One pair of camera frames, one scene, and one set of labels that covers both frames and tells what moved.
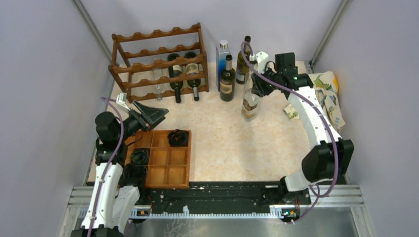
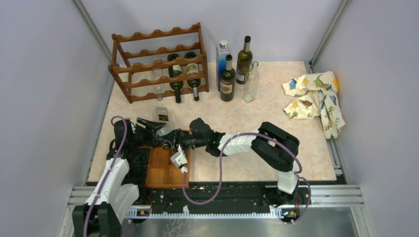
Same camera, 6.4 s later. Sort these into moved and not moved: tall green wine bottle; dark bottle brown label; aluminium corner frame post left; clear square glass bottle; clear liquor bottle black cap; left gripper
Moved: left gripper; clear liquor bottle black cap
Not moved: aluminium corner frame post left; tall green wine bottle; dark bottle brown label; clear square glass bottle
